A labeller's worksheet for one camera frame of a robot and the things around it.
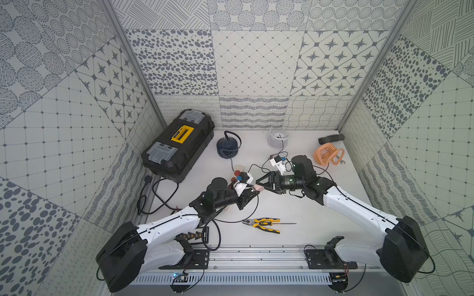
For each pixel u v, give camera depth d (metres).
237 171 0.99
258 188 0.73
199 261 0.73
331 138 1.14
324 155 0.96
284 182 0.67
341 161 1.04
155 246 0.46
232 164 1.04
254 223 0.83
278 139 1.08
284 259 0.76
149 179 1.01
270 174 0.69
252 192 0.74
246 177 0.65
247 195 0.68
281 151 1.08
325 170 1.01
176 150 0.88
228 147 1.03
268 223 0.83
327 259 0.66
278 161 0.73
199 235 0.78
